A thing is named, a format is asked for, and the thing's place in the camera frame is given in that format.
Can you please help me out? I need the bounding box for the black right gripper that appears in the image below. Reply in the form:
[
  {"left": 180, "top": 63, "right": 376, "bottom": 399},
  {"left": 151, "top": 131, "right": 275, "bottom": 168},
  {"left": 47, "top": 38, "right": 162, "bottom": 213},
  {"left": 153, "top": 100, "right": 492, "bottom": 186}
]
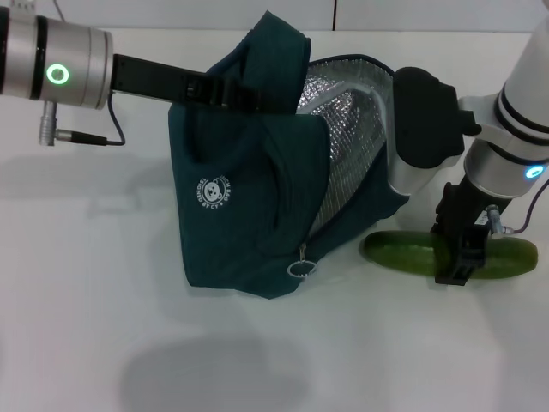
[{"left": 430, "top": 180, "right": 491, "bottom": 287}]

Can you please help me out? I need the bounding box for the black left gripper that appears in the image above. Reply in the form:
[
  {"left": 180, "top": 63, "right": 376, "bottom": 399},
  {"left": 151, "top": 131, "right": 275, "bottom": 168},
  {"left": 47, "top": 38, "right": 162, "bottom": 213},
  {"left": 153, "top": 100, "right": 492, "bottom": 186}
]
[{"left": 109, "top": 52, "right": 302, "bottom": 118}]

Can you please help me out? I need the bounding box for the green cucumber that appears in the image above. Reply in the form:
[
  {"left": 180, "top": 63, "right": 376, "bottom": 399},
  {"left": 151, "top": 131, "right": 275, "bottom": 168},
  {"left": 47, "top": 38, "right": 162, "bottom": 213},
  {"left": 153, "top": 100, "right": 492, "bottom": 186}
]
[{"left": 363, "top": 229, "right": 539, "bottom": 281}]

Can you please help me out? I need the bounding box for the dark teal lunch bag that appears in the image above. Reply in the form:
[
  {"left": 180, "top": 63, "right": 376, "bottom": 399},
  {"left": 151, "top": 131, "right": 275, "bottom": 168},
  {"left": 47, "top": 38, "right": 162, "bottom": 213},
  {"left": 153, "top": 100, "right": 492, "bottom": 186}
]
[{"left": 168, "top": 10, "right": 409, "bottom": 301}]

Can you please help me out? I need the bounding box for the right arm cable with connector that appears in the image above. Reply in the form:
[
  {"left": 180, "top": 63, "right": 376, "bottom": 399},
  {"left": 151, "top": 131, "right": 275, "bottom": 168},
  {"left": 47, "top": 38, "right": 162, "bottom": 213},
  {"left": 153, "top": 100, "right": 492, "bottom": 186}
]
[{"left": 483, "top": 179, "right": 549, "bottom": 238}]

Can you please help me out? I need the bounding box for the arm cable with connector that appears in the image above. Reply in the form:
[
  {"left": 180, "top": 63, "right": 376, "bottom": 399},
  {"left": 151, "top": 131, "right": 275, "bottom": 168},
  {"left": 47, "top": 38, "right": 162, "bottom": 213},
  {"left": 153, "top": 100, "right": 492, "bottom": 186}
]
[
  {"left": 483, "top": 179, "right": 549, "bottom": 238},
  {"left": 37, "top": 92, "right": 126, "bottom": 149}
]

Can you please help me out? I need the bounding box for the left arm cable with connector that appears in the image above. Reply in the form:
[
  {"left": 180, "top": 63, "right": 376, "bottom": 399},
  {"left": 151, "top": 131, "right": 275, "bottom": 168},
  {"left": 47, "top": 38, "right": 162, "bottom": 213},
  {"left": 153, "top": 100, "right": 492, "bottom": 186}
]
[{"left": 37, "top": 92, "right": 126, "bottom": 149}]

